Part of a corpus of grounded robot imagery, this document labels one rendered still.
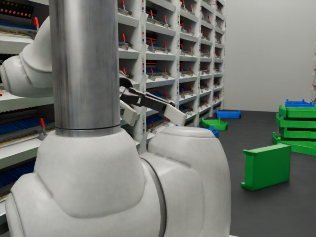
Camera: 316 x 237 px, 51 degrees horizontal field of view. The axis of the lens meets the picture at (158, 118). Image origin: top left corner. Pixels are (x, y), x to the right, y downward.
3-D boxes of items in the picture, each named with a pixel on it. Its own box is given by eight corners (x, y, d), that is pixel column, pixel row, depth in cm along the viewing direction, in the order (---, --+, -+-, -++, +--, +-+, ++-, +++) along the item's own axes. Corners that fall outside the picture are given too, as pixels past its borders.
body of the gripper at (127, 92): (102, 70, 81) (120, 82, 74) (130, 74, 86) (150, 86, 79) (95, 98, 83) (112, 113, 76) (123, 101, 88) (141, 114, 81)
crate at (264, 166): (288, 180, 184) (277, 176, 190) (291, 145, 181) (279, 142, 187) (252, 191, 168) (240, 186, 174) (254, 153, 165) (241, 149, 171)
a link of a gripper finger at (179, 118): (163, 115, 78) (165, 115, 79) (181, 127, 73) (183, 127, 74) (166, 103, 78) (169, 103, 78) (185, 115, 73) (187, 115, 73)
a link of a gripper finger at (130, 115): (120, 99, 69) (117, 99, 69) (138, 112, 64) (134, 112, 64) (117, 112, 70) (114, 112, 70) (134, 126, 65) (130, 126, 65)
